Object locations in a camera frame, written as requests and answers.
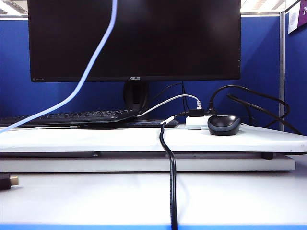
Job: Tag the white base board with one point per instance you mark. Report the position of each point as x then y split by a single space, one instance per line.
96 165

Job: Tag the black monitor stand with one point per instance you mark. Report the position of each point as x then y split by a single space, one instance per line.
135 95

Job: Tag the white power adapter block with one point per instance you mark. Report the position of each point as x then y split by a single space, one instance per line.
194 123

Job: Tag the white desk riser board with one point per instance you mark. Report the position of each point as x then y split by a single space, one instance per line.
96 145

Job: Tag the black keyboard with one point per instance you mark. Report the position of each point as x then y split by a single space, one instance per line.
84 117

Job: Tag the black grey computer mouse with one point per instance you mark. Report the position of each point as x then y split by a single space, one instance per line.
224 125

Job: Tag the black ASUS monitor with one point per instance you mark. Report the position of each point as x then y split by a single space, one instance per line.
156 40

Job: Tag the black riser foot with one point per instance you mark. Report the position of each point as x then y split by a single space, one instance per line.
267 156

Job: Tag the black HDMI plug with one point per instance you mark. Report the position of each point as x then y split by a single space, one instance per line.
6 183

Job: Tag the purple white poster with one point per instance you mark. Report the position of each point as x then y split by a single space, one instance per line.
297 16

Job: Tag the grey partition post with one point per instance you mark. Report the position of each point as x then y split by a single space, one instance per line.
282 72

